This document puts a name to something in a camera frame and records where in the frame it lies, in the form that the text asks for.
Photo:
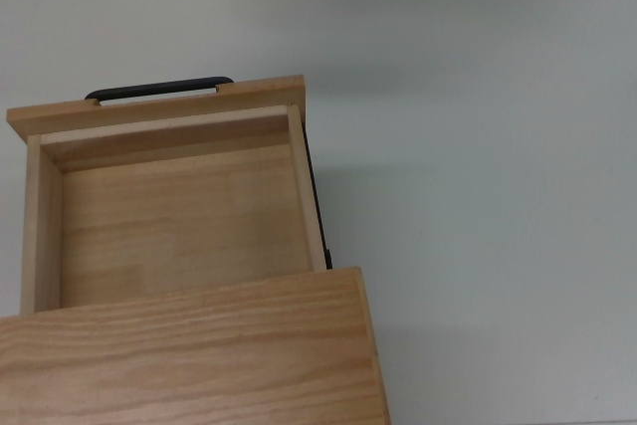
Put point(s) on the light wooden cabinet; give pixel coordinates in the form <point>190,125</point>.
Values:
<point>199,355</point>

